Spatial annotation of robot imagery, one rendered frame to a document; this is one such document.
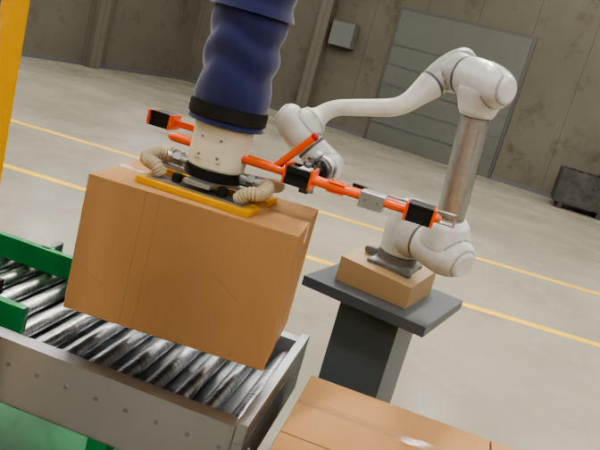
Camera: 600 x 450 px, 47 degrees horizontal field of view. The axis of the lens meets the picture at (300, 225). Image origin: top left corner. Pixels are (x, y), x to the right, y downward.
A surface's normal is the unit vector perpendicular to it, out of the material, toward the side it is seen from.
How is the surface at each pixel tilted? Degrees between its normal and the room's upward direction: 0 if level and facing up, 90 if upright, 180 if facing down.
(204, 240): 90
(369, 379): 90
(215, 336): 90
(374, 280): 90
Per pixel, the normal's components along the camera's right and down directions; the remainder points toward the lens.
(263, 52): 0.62, 0.01
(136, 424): -0.24, 0.18
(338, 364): -0.47, 0.09
